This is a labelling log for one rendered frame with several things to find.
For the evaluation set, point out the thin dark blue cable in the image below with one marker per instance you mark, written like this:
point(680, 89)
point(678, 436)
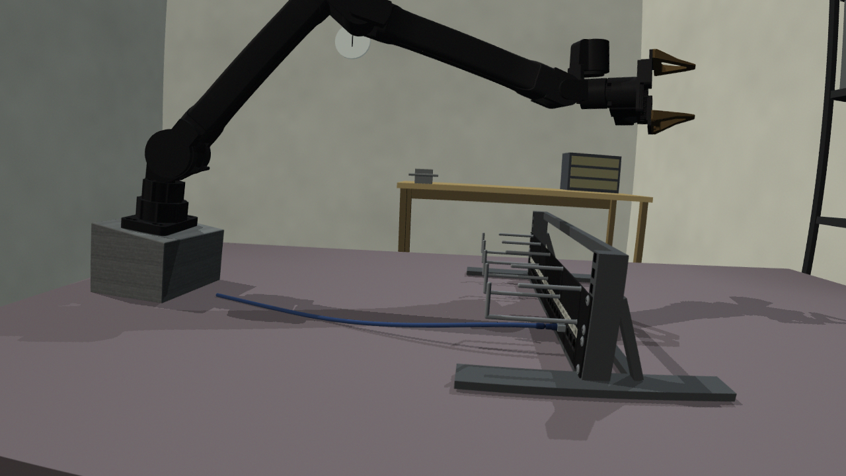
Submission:
point(385, 324)

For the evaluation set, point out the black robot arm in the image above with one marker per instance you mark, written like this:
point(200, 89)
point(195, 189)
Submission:
point(181, 151)

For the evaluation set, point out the dark grey metal rack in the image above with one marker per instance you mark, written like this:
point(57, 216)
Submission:
point(589, 330)

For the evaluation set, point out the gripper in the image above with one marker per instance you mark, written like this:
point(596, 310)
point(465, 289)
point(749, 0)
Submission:
point(627, 92)

